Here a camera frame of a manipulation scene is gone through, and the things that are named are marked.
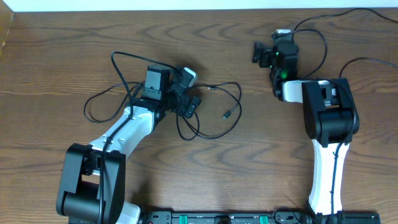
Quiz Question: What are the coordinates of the left camera cable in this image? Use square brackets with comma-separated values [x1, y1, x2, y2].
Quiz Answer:
[98, 51, 183, 224]

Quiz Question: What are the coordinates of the right camera cable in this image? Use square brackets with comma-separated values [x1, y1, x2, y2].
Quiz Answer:
[273, 28, 358, 224]

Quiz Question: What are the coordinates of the camera cable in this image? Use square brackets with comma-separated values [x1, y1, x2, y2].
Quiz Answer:
[273, 28, 358, 224]
[98, 51, 183, 224]

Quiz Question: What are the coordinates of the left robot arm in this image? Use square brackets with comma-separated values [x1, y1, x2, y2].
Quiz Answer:
[56, 65, 201, 223]

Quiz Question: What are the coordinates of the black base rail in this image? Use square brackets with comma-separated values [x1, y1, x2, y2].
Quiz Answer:
[137, 210, 381, 224]

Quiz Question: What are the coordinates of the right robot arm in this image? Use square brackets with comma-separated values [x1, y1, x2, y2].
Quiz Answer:
[252, 40, 359, 216]

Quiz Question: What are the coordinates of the black usb cable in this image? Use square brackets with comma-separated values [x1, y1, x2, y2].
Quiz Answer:
[83, 81, 243, 142]
[292, 7, 398, 78]

